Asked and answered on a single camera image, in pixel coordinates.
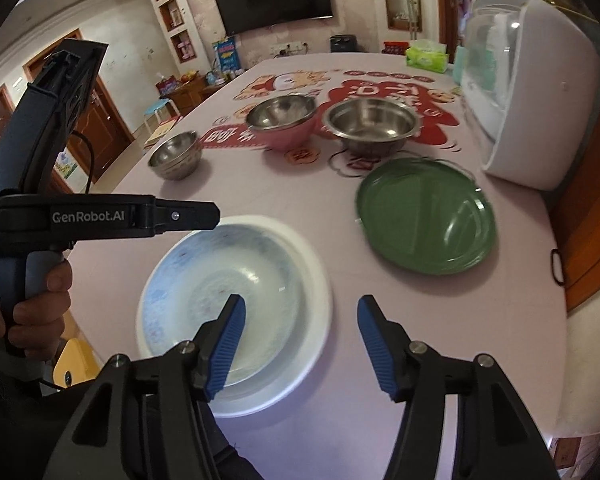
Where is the small steel bowl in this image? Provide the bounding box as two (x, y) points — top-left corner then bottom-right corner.
(147, 131), (203, 181)

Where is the white stool light blue seat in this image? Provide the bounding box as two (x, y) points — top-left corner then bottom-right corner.
(144, 100), (175, 133)

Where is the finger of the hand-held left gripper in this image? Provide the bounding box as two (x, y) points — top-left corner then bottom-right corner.
(154, 199), (220, 236)

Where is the pink steel-lined bowl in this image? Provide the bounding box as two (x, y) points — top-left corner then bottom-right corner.
(246, 94), (318, 151)

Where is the light blue plate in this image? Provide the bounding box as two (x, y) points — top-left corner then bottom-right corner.
(140, 224), (311, 386)

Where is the white dish sterilizer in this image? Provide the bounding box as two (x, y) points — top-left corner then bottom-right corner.
(459, 0), (600, 192)

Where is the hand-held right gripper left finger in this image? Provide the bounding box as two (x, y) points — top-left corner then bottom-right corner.
(42, 294), (247, 480)

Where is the wooden cabinet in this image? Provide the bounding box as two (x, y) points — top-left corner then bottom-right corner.
(160, 77), (231, 116)

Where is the person's left hand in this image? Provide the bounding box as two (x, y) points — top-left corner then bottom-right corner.
(0, 259), (74, 361)

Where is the colourful wall poster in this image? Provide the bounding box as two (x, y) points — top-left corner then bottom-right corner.
(54, 146), (79, 180)

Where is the blue poster board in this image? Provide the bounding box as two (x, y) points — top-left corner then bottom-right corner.
(211, 37), (241, 73)

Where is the wooden room door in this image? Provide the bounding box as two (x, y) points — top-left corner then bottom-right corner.
(22, 57), (133, 183)

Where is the large steel bowl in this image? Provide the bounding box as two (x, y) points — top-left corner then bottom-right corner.
(322, 97), (421, 156)

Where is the pink printed tablecloth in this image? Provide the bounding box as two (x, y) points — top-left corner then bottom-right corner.
(72, 52), (568, 480)

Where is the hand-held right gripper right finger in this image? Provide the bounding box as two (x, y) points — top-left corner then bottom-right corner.
(356, 295), (561, 480)

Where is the green tissue box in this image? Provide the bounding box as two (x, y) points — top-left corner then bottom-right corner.
(405, 40), (450, 73)

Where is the black cable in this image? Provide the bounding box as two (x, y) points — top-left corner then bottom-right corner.
(70, 130), (95, 195)

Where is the wooden sliding door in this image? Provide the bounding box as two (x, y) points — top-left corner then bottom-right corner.
(550, 175), (600, 311)

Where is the teal plastic container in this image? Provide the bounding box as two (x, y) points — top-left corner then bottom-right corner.
(452, 45), (468, 81)

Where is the white wall socket strip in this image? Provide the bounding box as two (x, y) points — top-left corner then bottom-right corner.
(269, 41), (311, 58)

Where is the stack of books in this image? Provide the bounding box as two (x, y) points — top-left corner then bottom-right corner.
(146, 114), (183, 147)

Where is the white plate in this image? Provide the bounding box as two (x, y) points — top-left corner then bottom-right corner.
(136, 215), (333, 418)

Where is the green plate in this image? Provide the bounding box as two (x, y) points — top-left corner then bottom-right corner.
(355, 157), (497, 276)

